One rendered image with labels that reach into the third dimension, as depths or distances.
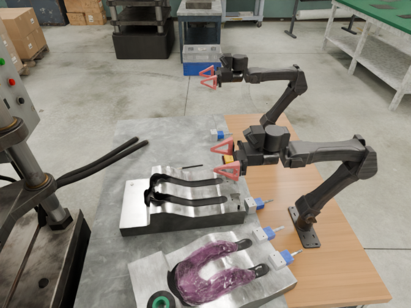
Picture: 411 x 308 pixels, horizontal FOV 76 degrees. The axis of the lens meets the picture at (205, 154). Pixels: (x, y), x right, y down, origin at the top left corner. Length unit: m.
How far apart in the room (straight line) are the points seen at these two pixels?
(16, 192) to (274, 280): 0.94
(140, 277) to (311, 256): 0.63
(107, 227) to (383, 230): 2.01
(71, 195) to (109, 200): 1.29
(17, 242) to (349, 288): 1.27
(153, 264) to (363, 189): 2.15
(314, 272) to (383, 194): 1.75
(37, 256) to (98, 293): 0.32
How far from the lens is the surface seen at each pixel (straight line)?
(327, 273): 1.13
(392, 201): 2.75
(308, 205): 1.07
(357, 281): 1.16
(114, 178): 1.39
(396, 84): 4.22
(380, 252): 2.35
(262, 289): 0.97
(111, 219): 1.23
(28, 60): 5.48
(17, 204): 1.11
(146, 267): 0.94
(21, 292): 1.21
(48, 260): 1.23
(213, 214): 1.07
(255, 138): 0.76
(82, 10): 7.67
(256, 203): 1.18
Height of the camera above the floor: 1.74
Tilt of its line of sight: 40 degrees down
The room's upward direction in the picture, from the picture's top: straight up
